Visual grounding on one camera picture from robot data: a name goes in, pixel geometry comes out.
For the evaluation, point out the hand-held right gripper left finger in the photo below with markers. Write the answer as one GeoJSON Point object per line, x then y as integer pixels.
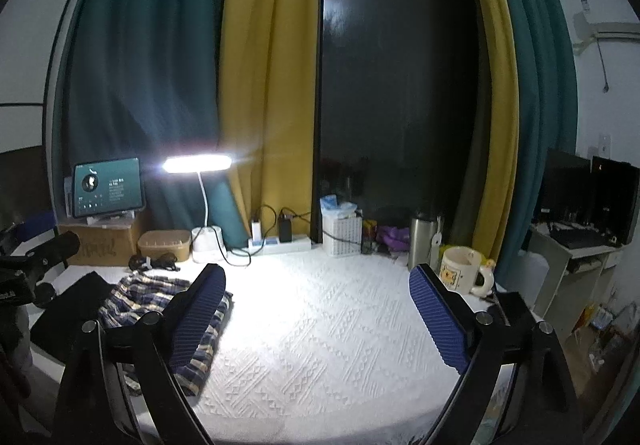
{"type": "Point", "coordinates": [195, 320]}

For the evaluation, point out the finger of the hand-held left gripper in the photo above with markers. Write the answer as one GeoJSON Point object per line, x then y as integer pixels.
{"type": "Point", "coordinates": [35, 227]}
{"type": "Point", "coordinates": [55, 247]}

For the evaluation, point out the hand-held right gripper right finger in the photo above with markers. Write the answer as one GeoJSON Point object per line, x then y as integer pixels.
{"type": "Point", "coordinates": [440, 320]}

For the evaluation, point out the plaid pants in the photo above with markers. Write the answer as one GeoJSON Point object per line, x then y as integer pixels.
{"type": "Point", "coordinates": [140, 295]}

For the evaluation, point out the cardboard box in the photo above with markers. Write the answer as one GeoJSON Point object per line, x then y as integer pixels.
{"type": "Point", "coordinates": [100, 242]}

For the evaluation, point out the black folded cloth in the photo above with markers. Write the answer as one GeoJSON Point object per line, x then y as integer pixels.
{"type": "Point", "coordinates": [70, 310]}

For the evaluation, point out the white printed mug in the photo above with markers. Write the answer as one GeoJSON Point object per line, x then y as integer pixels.
{"type": "Point", "coordinates": [462, 270]}

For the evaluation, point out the white desk lamp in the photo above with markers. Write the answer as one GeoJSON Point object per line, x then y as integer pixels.
{"type": "Point", "coordinates": [210, 245]}

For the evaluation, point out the steel tumbler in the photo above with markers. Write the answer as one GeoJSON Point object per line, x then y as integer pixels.
{"type": "Point", "coordinates": [422, 245]}

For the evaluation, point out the brown lidded container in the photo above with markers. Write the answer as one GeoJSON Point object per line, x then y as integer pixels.
{"type": "Point", "coordinates": [165, 247]}

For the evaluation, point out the tablet with lit screen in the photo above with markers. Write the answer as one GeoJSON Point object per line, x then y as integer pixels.
{"type": "Point", "coordinates": [110, 185]}

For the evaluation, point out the purple cloth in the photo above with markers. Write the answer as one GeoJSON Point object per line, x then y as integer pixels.
{"type": "Point", "coordinates": [392, 236]}

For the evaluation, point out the white charger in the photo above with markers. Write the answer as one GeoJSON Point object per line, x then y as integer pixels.
{"type": "Point", "coordinates": [257, 230]}

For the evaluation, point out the white computer desk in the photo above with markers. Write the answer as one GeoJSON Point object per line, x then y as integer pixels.
{"type": "Point", "coordinates": [555, 270]}

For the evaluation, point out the white power strip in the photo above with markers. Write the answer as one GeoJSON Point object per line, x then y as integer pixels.
{"type": "Point", "coordinates": [295, 244]}

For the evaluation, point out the white perforated basket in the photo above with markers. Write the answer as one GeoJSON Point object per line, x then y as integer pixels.
{"type": "Point", "coordinates": [342, 237]}

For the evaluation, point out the black charger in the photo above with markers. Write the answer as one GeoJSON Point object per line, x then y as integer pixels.
{"type": "Point", "coordinates": [285, 227]}

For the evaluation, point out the blue plastic packet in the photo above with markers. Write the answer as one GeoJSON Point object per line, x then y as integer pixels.
{"type": "Point", "coordinates": [332, 205]}

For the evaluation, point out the black monitor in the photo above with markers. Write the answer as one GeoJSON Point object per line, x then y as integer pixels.
{"type": "Point", "coordinates": [615, 200]}
{"type": "Point", "coordinates": [565, 185]}

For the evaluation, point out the yellow curtain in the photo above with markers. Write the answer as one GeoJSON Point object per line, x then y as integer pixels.
{"type": "Point", "coordinates": [495, 125]}
{"type": "Point", "coordinates": [270, 50]}

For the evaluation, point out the teal curtain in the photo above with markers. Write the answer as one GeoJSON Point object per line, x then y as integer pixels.
{"type": "Point", "coordinates": [150, 50]}
{"type": "Point", "coordinates": [545, 100]}

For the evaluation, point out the dark window pane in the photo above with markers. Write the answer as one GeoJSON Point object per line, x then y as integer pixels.
{"type": "Point", "coordinates": [400, 75]}

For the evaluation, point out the white air conditioner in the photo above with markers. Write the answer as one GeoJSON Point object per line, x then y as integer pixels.
{"type": "Point", "coordinates": [615, 25]}

